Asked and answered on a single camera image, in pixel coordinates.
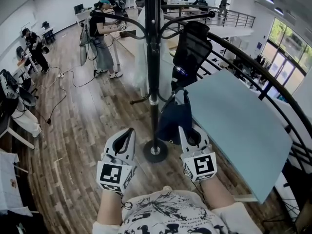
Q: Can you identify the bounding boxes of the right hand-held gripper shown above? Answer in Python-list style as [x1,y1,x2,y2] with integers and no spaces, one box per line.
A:
[178,126,217,182]

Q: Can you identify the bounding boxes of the wooden table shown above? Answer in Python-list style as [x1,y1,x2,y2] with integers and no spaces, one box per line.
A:
[109,23,147,71]

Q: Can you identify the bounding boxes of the light grey hanging garment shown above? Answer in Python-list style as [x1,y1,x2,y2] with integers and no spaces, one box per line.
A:
[132,5,176,99]

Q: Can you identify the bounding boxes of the person's left forearm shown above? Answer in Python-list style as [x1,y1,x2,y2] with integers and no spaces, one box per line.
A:
[97,190,124,226]

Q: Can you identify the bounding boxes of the dark blue bag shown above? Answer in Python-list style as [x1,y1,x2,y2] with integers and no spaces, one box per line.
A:
[155,86,194,145]

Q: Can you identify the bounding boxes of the white cloth covered table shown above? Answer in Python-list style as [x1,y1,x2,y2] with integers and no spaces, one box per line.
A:
[0,151,33,217]

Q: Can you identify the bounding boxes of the person's white printed shirt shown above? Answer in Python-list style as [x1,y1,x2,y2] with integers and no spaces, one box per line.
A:
[92,190,263,234]

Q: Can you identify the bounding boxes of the person's right forearm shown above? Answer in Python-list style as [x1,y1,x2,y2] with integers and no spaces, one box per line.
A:
[200,176,236,210]

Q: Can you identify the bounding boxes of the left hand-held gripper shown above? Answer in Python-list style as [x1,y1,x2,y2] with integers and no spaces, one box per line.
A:
[97,127,137,194]

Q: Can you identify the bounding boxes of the large glass window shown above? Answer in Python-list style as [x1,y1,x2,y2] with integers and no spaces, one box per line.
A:
[264,17,312,93]

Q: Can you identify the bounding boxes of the light blue table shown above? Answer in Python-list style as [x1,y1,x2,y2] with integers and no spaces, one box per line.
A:
[181,69,293,205]

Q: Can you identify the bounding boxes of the black floor cable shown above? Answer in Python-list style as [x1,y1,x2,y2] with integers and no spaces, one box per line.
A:
[38,66,96,126]

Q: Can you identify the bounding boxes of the black mesh office chair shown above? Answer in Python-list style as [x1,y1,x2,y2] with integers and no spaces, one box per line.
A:
[171,20,213,93]

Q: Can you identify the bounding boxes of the black curved metal railing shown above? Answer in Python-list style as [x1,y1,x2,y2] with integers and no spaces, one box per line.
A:
[160,4,312,234]

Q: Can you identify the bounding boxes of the black metal coat rack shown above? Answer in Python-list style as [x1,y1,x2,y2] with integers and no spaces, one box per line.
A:
[89,0,216,163]

